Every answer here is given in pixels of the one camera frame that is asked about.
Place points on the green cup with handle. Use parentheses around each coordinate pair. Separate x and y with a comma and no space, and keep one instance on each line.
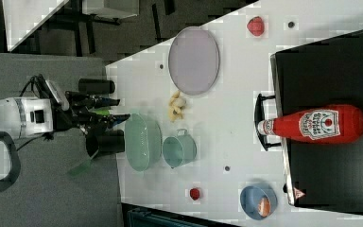
(180,149)

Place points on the red strawberry toy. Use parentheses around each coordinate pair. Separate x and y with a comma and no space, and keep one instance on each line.
(256,26)

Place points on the blue bowl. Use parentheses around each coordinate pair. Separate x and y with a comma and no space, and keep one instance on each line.
(251,197)

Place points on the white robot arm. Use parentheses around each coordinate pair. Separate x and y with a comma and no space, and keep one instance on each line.
(29,117)

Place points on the orange fruit in bowl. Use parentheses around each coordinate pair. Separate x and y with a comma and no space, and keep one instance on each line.
(264,207)

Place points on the green slotted spatula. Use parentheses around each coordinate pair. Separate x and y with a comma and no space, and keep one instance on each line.
(82,167)

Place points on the small red toy fruit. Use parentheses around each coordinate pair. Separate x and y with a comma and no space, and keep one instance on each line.
(194,194)

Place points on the grey oval plate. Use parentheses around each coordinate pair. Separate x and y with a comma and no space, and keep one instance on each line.
(193,61)

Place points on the green perforated colander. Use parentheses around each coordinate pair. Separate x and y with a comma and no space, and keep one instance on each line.
(143,141)

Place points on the black cylindrical cup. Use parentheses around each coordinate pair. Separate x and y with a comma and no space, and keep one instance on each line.
(96,86)

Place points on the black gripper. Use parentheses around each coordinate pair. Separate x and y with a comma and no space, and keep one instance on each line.
(79,113)

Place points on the green toy vegetable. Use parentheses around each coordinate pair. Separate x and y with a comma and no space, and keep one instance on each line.
(101,111)

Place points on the red ketchup bottle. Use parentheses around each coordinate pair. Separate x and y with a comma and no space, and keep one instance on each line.
(332,124)

